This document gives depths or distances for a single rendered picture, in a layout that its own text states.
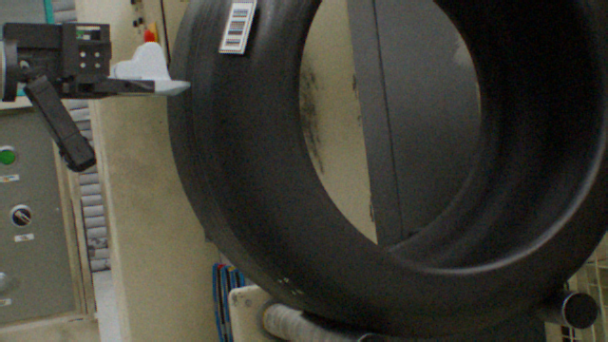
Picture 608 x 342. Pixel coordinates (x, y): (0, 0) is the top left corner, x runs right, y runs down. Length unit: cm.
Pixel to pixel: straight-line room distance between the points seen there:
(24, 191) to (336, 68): 58
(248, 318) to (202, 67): 46
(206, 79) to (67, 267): 75
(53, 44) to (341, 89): 54
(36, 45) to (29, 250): 71
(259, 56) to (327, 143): 45
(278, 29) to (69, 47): 23
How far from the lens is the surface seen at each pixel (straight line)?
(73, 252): 199
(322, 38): 172
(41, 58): 133
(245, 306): 165
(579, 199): 144
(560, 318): 148
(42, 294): 199
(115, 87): 131
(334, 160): 171
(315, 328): 147
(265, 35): 128
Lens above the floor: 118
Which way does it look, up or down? 3 degrees down
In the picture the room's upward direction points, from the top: 7 degrees counter-clockwise
